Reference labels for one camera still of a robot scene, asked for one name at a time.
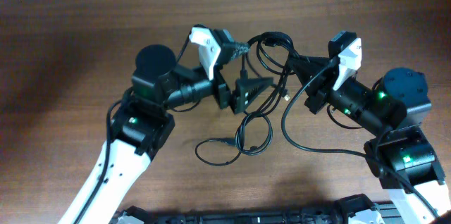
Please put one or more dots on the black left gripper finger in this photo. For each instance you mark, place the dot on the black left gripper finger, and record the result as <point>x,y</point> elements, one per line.
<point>239,50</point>
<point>247,90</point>

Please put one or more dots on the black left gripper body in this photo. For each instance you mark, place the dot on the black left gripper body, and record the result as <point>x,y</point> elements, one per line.
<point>220,91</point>

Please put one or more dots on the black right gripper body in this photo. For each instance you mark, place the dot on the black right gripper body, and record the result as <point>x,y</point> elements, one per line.
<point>319,99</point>

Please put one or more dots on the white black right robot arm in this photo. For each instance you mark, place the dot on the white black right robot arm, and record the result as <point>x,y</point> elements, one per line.
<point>399,155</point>

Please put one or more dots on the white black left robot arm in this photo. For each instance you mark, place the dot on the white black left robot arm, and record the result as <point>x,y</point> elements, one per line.
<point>138,125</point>

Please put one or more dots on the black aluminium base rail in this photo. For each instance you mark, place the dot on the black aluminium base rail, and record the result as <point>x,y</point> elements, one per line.
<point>345,210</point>

